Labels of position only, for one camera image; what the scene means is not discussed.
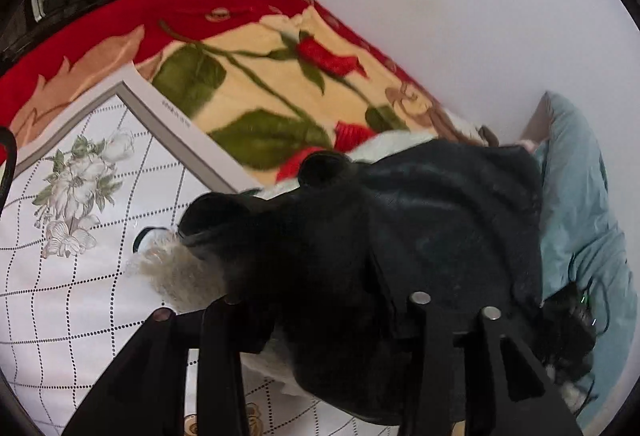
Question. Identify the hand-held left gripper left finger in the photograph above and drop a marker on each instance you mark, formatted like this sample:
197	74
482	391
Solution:
220	366

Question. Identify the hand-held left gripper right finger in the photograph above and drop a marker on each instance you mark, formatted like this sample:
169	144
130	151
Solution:
435	366

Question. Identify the black leather jacket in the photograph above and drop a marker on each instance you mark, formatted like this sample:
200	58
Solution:
400	241

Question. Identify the light blue pillow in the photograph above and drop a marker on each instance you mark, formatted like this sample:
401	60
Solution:
580	216

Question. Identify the white floral patterned cloth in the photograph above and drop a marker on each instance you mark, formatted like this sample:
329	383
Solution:
75	291

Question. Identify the red floral blanket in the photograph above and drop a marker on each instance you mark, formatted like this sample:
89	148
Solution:
240	76

